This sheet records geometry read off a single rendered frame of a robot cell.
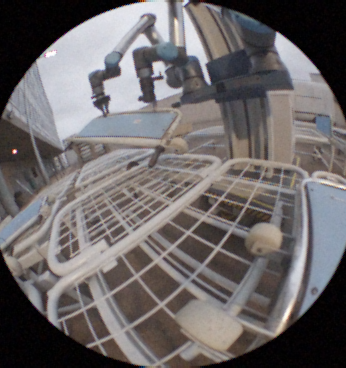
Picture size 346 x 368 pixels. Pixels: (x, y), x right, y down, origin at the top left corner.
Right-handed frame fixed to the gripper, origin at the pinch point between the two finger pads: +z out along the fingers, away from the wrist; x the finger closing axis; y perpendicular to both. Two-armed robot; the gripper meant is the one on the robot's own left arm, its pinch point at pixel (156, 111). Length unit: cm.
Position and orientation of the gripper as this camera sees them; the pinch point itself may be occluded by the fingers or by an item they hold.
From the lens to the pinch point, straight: 74.5
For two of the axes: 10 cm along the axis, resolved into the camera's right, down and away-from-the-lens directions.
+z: 1.0, 6.5, 7.5
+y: -9.2, -2.3, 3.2
